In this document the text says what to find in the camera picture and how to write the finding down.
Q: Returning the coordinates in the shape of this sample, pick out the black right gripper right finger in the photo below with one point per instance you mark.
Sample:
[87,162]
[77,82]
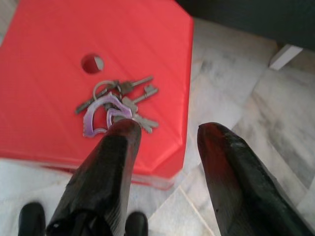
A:
[236,182]

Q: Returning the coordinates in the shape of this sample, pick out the key bunch with purple carabiner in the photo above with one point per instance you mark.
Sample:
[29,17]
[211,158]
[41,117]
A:
[126,86]

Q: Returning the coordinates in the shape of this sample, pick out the red plastic stool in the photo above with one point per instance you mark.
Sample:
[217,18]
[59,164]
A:
[49,98]

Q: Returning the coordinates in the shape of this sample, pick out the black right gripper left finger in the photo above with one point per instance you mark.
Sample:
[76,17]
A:
[103,177]

